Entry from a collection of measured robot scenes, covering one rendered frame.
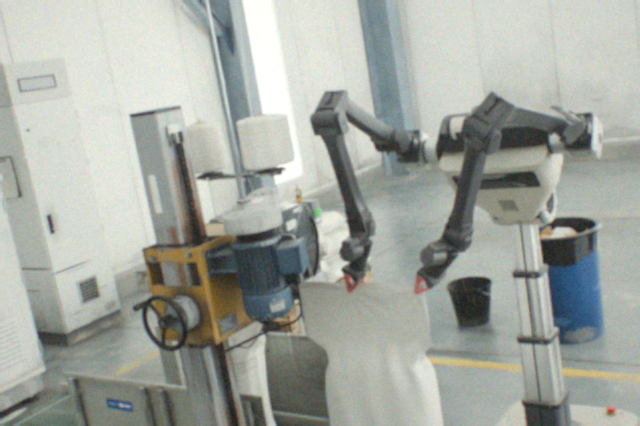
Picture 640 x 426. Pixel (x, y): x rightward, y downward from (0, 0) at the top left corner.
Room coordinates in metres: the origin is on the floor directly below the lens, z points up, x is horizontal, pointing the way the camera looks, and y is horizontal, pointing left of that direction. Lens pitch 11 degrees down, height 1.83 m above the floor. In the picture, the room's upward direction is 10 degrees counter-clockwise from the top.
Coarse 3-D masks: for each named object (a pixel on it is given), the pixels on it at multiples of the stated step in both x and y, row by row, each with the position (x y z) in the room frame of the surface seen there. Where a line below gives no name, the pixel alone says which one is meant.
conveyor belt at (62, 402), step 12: (60, 396) 3.84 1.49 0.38; (36, 408) 3.73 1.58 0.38; (48, 408) 3.70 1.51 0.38; (60, 408) 3.68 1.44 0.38; (72, 408) 3.65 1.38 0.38; (12, 420) 3.63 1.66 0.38; (24, 420) 3.60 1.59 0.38; (36, 420) 3.58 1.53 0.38; (48, 420) 3.55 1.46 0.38; (60, 420) 3.53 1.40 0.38; (72, 420) 3.50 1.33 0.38
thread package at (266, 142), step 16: (240, 128) 2.45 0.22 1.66; (256, 128) 2.42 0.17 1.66; (272, 128) 2.42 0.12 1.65; (288, 128) 2.47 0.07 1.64; (240, 144) 2.48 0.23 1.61; (256, 144) 2.42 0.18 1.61; (272, 144) 2.41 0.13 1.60; (288, 144) 2.45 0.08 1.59; (256, 160) 2.42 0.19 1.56; (272, 160) 2.41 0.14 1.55; (288, 160) 2.44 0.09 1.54
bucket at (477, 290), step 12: (456, 288) 5.05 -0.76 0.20; (468, 288) 5.07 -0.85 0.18; (480, 288) 4.80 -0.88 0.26; (456, 300) 4.86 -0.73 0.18; (468, 300) 4.81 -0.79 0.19; (480, 300) 4.81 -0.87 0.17; (456, 312) 4.90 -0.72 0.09; (468, 312) 4.83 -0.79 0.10; (480, 312) 4.83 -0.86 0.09; (468, 324) 4.85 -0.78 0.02; (480, 324) 4.84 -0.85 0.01
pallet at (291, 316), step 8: (368, 264) 6.25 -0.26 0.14; (368, 272) 6.23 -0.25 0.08; (368, 280) 6.21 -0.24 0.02; (296, 304) 5.49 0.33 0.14; (296, 312) 5.33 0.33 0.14; (280, 320) 5.30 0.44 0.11; (288, 320) 5.26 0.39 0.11; (280, 328) 5.31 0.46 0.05; (288, 328) 5.27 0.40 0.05; (296, 328) 5.30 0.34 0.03
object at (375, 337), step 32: (320, 288) 2.64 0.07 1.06; (384, 288) 2.49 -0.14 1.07; (320, 320) 2.66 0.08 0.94; (352, 320) 2.58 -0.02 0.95; (384, 320) 2.50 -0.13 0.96; (416, 320) 2.43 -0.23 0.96; (352, 352) 2.55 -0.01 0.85; (384, 352) 2.49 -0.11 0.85; (416, 352) 2.43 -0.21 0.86; (352, 384) 2.51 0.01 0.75; (384, 384) 2.44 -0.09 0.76; (416, 384) 2.40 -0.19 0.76; (352, 416) 2.52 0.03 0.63; (384, 416) 2.44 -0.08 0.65; (416, 416) 2.40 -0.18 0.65
